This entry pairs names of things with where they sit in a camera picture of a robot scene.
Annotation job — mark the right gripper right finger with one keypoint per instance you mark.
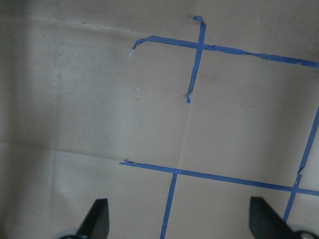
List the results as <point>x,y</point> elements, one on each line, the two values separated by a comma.
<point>265,223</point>

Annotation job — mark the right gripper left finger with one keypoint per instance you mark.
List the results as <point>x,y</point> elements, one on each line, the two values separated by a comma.
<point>96,223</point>

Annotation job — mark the brown paper table cover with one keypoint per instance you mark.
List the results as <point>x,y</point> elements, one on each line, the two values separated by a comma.
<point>156,104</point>

